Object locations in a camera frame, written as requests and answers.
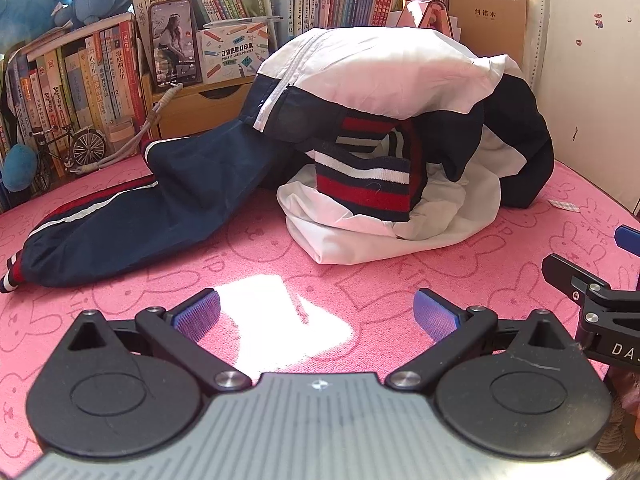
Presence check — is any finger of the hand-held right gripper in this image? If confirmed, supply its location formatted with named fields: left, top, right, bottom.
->
left=614, top=225, right=640, bottom=252
left=542, top=254, right=616, bottom=333

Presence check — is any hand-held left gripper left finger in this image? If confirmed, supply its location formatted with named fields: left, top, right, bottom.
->
left=65, top=287, right=252, bottom=393

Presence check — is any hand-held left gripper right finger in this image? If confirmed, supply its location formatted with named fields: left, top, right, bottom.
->
left=385, top=287, right=576, bottom=391

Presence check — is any navy white zip jacket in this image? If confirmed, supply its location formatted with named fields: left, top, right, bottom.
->
left=2, top=27, right=555, bottom=295

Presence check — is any pink rabbit-print blanket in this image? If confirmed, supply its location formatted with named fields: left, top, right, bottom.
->
left=0, top=150, right=640, bottom=480

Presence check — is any miniature bicycle model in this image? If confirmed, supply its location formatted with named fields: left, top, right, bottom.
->
left=27, top=125, right=108, bottom=181

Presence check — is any wooden drawer organizer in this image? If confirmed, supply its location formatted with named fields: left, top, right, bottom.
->
left=141, top=72, right=261, bottom=138

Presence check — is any clear plastic ruler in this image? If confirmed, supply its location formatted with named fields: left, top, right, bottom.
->
left=532, top=0, right=548, bottom=86

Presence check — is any blue plush ball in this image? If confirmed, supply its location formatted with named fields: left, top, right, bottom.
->
left=0, top=144, right=38, bottom=192

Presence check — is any row of thick books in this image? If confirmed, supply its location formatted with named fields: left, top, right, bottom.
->
left=0, top=15, right=151, bottom=211

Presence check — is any white label printer box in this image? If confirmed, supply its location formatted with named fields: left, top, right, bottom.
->
left=196, top=22, right=271, bottom=85

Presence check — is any black smartphone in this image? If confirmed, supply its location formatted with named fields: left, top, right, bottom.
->
left=148, top=0, right=204, bottom=93

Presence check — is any pink wooden house model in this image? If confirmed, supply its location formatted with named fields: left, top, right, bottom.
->
left=400, top=0, right=461, bottom=41

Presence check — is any clear white pen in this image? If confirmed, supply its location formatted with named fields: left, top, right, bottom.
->
left=202, top=14, right=281, bottom=29

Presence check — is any beige phone lanyard cord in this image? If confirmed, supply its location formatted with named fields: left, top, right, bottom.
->
left=70, top=82, right=185, bottom=176

